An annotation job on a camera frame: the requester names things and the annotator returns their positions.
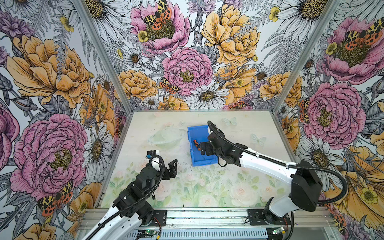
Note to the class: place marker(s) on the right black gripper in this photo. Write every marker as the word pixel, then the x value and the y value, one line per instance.
pixel 208 145

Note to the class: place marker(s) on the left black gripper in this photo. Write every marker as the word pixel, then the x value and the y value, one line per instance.
pixel 172 169

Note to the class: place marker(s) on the orange black handled screwdriver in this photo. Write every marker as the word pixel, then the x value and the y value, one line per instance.
pixel 197 145

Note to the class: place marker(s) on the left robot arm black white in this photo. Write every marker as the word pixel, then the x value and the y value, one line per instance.
pixel 131 209

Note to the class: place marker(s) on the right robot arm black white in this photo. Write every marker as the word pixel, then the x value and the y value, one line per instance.
pixel 304 184

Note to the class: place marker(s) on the blue plastic bin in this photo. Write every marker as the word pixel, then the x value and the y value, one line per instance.
pixel 200 133

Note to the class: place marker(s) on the left green circuit board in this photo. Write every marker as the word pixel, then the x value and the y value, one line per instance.
pixel 147 233

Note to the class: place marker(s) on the green circuit board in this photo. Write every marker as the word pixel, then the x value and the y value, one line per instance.
pixel 278 231
pixel 147 233

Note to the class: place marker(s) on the right green circuit board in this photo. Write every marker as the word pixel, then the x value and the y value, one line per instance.
pixel 278 231

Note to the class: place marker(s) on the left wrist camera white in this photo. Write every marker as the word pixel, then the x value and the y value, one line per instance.
pixel 153 161

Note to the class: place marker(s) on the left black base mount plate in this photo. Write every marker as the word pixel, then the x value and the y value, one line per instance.
pixel 159 218

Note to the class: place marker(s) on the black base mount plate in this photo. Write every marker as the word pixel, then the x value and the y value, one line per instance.
pixel 257 217
pixel 159 218

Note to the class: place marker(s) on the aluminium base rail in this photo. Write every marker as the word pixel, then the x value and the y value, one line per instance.
pixel 220 218

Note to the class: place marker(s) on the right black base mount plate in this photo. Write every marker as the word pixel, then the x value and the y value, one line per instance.
pixel 257 217

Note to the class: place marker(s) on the white vented cable duct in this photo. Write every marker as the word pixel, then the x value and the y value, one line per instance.
pixel 214 234

